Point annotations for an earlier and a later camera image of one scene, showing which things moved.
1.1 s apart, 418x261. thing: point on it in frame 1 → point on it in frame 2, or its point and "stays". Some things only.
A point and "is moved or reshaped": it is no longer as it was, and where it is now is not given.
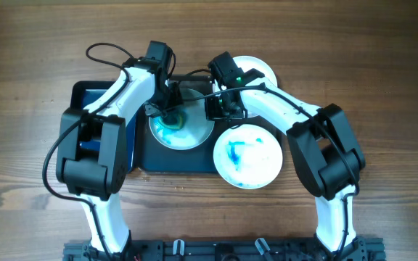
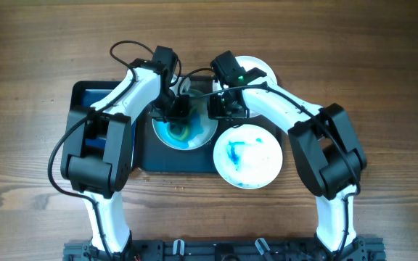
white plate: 248,156 stays
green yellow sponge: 173,119 is moved or reshaped
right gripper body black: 219,109 stays
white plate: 197,129 stays
